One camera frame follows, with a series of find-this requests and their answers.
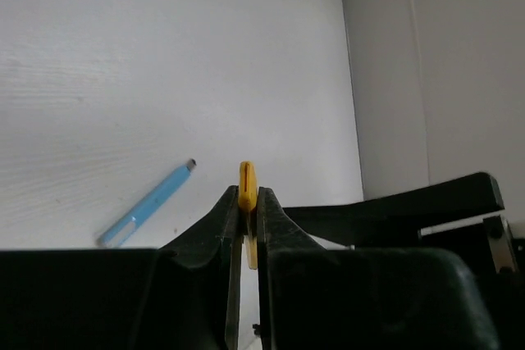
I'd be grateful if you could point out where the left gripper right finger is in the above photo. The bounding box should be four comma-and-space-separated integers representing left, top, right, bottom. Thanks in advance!
256, 186, 525, 350

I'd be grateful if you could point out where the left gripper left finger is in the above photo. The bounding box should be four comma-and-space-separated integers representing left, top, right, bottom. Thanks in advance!
1, 186, 242, 349

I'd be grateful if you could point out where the yellow black-tipped pen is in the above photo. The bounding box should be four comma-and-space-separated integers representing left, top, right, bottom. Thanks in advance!
238, 161, 258, 270

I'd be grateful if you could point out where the blue pen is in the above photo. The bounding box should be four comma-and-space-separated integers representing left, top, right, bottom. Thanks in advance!
97, 158, 197, 248

